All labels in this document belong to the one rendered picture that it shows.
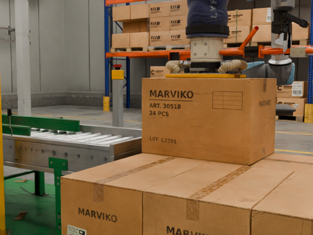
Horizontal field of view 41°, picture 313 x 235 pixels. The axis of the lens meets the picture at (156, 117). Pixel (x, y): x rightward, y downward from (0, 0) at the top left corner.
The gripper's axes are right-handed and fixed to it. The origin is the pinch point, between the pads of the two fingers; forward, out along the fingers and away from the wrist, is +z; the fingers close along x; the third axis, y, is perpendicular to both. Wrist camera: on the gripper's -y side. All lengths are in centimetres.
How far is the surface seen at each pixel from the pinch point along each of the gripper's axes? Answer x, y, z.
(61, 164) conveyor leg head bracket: 35, 113, 61
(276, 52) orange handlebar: 3.3, 4.5, 0.8
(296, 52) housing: 3.4, -4.9, 1.0
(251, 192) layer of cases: 64, -4, 53
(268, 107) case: -5.8, 10.0, 27.8
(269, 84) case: -6.3, 10.0, 16.0
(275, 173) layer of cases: 30, -4, 53
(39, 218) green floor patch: 11, 156, 108
